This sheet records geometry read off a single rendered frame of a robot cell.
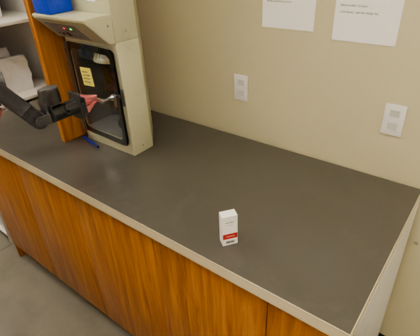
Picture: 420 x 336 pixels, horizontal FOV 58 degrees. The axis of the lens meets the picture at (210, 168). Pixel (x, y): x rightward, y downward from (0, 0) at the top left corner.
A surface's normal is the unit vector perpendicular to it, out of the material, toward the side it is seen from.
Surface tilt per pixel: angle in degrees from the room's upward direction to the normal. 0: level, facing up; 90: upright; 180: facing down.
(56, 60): 90
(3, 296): 0
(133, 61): 90
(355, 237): 0
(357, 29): 90
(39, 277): 0
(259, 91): 90
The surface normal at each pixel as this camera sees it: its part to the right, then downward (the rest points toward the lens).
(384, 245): -0.05, -0.85
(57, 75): 0.79, 0.29
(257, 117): -0.61, 0.44
